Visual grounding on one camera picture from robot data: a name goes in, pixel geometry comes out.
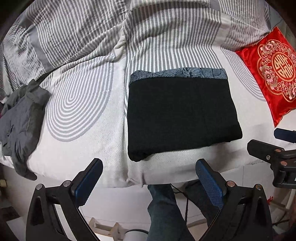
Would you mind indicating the white wooden stool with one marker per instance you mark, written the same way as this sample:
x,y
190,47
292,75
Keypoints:
x,y
117,232

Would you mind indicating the grey striped duvet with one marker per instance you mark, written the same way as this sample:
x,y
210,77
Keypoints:
x,y
150,35

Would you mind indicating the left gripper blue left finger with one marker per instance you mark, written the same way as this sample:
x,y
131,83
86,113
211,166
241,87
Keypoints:
x,y
85,181

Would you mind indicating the red embroidered cushion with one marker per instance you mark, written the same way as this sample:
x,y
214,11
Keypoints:
x,y
271,61

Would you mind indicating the person's left jeans leg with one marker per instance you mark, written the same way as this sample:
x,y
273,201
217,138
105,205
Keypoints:
x,y
167,222

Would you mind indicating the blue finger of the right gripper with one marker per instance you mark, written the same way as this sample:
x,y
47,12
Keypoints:
x,y
285,135

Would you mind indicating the grey jacket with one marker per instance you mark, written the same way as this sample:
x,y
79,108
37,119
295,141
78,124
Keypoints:
x,y
21,123

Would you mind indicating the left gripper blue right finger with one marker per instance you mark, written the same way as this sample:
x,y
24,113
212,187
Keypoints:
x,y
212,182

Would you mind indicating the white grey striped bedsheet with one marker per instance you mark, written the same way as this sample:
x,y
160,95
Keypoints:
x,y
86,118

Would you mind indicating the black pants blue patterned stripe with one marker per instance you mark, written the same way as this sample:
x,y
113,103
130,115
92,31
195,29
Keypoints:
x,y
179,109

